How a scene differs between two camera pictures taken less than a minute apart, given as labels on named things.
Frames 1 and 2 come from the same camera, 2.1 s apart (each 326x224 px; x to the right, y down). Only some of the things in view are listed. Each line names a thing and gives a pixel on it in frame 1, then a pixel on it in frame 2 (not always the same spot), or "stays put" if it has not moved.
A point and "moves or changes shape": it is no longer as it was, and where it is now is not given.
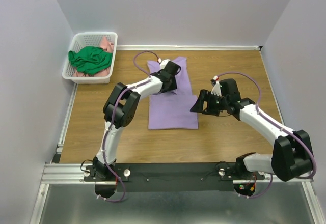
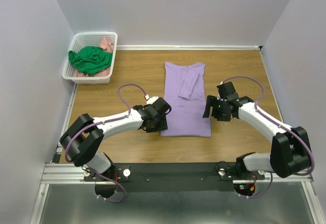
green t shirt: (89, 59) stays put
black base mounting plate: (174, 177) stays put
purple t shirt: (177, 110) moves or changes shape
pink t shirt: (106, 45) stays put
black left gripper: (173, 86) -> (162, 126)
